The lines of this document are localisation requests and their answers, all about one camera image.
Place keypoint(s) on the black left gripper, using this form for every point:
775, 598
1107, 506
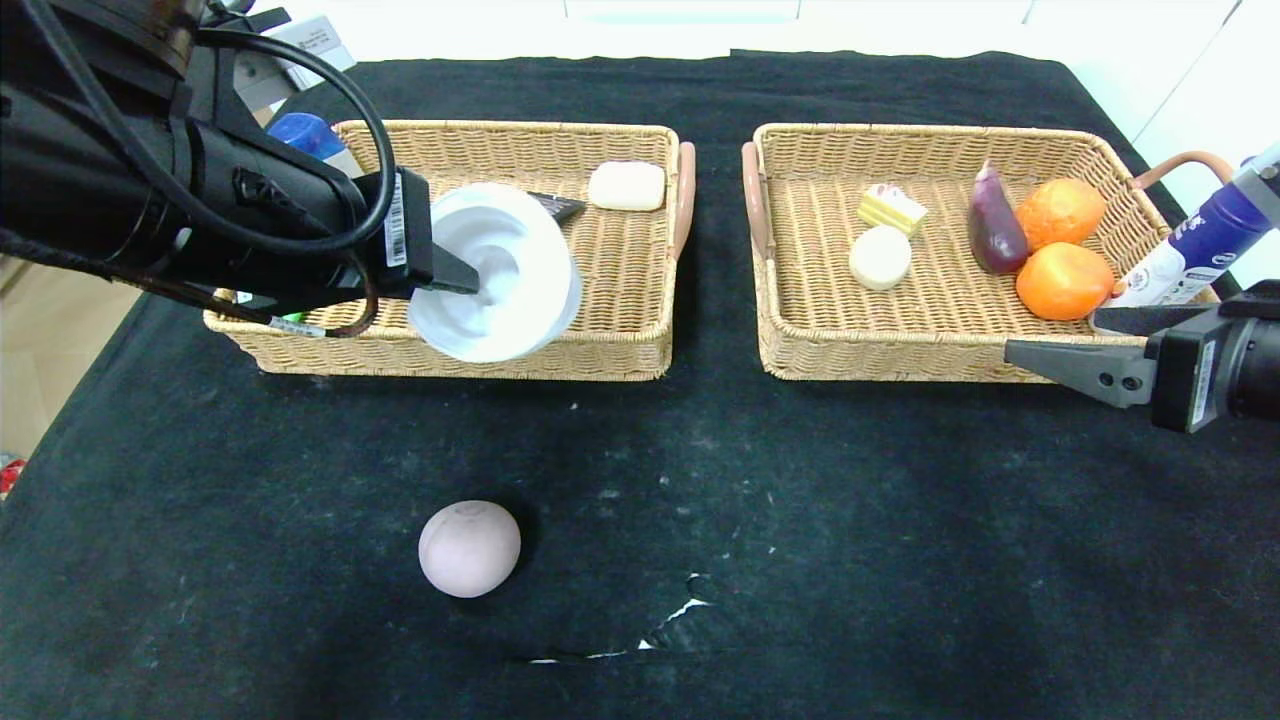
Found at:
403, 233

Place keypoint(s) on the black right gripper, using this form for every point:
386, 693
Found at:
1197, 377

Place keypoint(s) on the white round container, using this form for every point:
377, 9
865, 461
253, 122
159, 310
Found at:
520, 300

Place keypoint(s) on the black cosmetic tube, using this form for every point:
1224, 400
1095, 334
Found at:
560, 207

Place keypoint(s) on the white bottle with blue cap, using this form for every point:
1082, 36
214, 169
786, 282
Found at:
310, 135

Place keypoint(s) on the cream toy bun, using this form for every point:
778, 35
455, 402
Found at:
882, 257

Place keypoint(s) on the pink round ball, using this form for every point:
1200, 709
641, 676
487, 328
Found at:
470, 550

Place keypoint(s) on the yellow toy cake slice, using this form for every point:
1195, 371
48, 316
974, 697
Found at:
890, 210

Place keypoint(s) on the wicker basket with dish brush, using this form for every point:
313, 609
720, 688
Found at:
630, 300

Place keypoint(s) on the wicker basket with toy food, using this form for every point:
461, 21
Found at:
850, 330

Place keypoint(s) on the smooth orange fruit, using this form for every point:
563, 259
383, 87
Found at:
1064, 283

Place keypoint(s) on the white bottle with purple cap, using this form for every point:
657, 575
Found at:
1200, 245

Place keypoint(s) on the rough orange fruit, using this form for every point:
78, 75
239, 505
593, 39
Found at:
1060, 211

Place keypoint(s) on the purple toy eggplant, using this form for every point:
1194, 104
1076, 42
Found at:
995, 238

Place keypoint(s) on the white soap bar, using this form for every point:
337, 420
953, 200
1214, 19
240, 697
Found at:
627, 186

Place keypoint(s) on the black tablecloth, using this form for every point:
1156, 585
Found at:
1000, 600

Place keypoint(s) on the small red object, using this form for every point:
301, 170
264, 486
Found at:
8, 475

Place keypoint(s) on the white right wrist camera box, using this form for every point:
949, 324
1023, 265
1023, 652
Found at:
1268, 170

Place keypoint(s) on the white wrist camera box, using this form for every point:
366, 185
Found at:
300, 75
1268, 170

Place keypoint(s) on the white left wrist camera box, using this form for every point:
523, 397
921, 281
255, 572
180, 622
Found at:
300, 75

